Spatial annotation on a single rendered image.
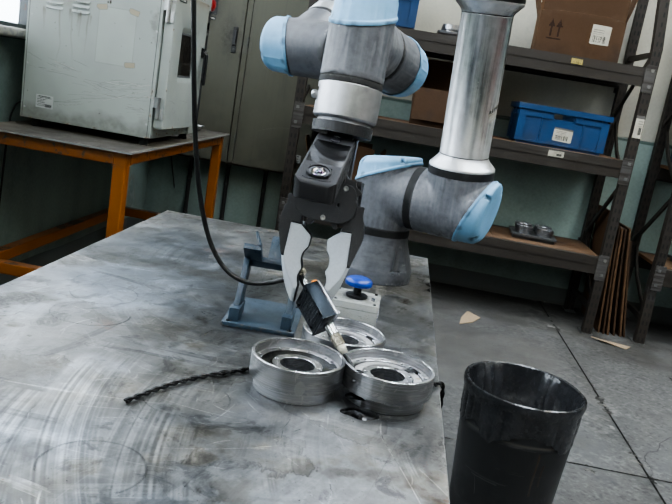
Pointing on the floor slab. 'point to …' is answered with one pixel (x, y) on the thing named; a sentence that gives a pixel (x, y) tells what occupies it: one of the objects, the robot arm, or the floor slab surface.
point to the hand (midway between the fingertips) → (309, 293)
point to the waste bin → (513, 434)
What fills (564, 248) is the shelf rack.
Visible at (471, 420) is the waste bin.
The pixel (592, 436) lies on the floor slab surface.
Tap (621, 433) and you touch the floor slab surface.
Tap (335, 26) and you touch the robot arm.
